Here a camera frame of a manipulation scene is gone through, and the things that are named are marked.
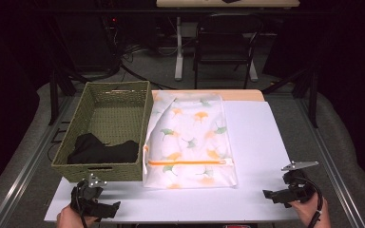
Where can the person's left hand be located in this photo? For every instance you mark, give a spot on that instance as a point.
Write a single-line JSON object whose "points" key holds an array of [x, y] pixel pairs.
{"points": [[69, 220]]}

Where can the wooden desk with white legs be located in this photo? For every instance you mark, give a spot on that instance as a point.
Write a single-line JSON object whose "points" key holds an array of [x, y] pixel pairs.
{"points": [[179, 63]]}

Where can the black cloth garment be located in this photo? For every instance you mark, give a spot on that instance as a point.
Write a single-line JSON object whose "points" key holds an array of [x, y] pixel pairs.
{"points": [[107, 153]]}

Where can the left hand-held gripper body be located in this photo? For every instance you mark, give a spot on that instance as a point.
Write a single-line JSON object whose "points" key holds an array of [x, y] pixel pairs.
{"points": [[84, 196]]}

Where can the black folding chair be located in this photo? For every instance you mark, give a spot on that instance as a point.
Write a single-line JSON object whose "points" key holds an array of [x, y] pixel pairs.
{"points": [[223, 47]]}

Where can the aluminium rail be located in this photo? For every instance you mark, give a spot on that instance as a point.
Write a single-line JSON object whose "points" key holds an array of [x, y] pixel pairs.
{"points": [[320, 144], [28, 171]]}

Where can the person's right hand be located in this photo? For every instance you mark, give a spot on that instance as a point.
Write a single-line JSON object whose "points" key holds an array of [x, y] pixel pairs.
{"points": [[310, 215]]}

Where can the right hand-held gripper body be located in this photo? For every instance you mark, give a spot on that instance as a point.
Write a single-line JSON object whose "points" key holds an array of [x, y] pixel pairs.
{"points": [[301, 190]]}

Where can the green woven basket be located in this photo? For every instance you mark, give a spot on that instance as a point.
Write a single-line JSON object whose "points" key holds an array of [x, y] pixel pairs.
{"points": [[114, 126]]}

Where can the black device with red light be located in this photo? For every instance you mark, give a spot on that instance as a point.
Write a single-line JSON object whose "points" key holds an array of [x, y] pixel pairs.
{"points": [[112, 23]]}

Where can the black metal stand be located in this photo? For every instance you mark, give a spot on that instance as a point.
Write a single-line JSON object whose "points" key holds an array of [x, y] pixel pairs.
{"points": [[53, 101], [313, 104]]}

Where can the white table board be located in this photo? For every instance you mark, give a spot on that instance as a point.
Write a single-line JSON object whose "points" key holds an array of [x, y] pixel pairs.
{"points": [[256, 142]]}

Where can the white leaf-print mesh laundry bag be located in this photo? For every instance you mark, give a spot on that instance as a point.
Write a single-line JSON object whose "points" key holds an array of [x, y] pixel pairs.
{"points": [[190, 142]]}

